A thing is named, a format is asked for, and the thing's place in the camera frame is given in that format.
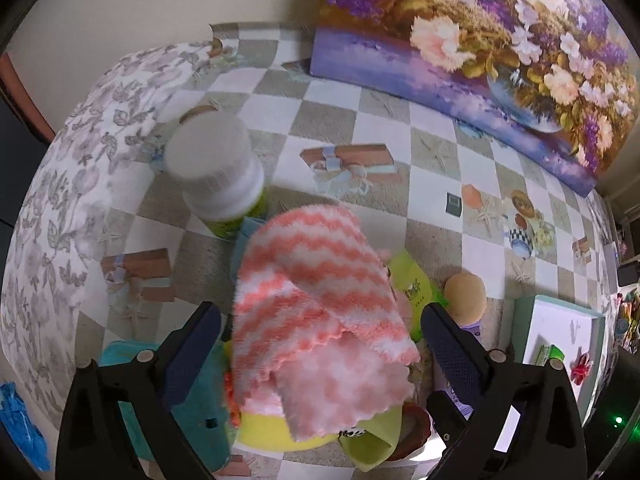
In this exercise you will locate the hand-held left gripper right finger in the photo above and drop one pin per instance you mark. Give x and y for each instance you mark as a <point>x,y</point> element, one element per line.
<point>455,355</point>

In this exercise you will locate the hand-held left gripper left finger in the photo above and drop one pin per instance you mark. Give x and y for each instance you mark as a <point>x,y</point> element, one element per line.
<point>190,360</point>

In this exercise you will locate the purple wipes packet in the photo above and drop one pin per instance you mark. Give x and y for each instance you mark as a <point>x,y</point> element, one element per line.
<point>452,394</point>

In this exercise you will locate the white box with teal rim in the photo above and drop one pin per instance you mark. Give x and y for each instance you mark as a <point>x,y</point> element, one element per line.
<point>560,325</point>

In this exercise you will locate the pink white zigzag towel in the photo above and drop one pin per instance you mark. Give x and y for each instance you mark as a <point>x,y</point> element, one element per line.
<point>310,285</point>

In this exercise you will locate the teal plastic toy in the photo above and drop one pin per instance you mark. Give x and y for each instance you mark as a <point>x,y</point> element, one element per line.
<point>210,410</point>

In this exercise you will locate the reddish brown round item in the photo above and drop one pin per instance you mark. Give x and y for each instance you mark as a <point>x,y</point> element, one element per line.
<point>416,425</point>

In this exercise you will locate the small green packet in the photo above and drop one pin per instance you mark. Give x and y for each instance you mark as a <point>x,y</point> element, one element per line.
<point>550,353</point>

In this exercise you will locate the yellow sponge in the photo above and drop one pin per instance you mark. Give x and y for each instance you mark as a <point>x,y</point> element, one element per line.
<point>265,430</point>

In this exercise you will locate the red ribbon bow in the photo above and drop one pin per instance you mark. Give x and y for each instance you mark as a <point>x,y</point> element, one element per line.
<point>581,367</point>

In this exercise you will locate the colourful clutter pile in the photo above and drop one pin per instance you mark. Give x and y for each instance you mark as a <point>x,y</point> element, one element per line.
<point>627,305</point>

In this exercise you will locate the blue plastic bag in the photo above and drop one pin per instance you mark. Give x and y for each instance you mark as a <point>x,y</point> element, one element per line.
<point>20,425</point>

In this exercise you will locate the white bottle with green label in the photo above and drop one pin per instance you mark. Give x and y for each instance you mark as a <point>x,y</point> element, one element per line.
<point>215,160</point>

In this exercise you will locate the checkered printed tablecloth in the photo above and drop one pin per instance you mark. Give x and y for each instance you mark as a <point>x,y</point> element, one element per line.
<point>380,125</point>

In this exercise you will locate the floral painting canvas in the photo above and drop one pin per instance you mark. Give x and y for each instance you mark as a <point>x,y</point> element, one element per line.
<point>450,35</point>

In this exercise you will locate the brown wooden frame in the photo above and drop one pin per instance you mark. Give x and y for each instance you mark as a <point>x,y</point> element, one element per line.
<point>22,97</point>

